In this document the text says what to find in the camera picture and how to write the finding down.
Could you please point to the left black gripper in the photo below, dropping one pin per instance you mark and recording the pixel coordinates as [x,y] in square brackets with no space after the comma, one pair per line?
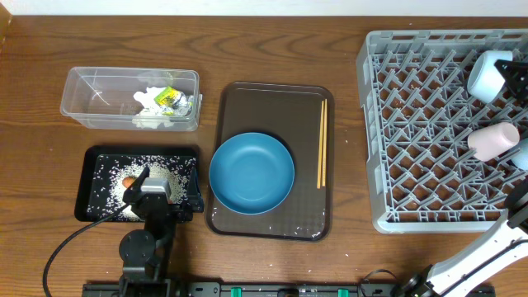
[195,203]

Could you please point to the pile of white rice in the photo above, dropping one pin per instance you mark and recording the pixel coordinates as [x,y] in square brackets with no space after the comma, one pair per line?
[106,184]

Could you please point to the light blue cup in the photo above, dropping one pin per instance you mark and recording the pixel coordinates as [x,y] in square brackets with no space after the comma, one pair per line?
[485,82]

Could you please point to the orange carrot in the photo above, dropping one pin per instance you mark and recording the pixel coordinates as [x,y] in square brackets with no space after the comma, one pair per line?
[128,181]

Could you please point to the white cup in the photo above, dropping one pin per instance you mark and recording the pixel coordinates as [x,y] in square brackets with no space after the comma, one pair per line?
[491,141]

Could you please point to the white tissue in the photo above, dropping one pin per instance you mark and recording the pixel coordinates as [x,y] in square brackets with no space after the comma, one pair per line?
[151,119]
[147,100]

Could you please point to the yellow silver snack wrapper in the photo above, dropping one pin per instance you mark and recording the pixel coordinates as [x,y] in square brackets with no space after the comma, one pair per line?
[172,102]

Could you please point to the dark blue plate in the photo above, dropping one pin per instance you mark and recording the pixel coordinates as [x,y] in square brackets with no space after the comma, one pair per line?
[252,173]

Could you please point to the wooden chopstick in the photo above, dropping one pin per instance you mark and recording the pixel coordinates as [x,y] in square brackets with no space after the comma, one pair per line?
[320,146]
[325,137]

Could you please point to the light blue bowl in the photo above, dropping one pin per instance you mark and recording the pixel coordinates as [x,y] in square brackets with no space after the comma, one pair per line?
[520,158]

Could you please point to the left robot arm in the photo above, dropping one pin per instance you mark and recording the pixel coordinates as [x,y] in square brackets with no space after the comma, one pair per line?
[146,252]

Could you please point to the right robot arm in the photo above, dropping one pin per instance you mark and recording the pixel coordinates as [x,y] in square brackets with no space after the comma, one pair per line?
[506,241]

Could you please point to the black waste tray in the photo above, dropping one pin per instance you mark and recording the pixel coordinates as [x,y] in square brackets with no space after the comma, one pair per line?
[95,151]

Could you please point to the grey dishwasher rack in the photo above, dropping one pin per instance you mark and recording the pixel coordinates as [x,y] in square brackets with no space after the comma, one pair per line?
[422,175]

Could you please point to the clear plastic bin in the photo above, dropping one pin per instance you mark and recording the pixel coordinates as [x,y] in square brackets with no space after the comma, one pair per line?
[102,97]

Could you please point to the brown serving tray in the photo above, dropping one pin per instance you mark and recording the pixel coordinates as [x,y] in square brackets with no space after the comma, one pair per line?
[290,114]

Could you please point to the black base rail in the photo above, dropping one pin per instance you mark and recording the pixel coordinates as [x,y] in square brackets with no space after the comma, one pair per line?
[213,289]

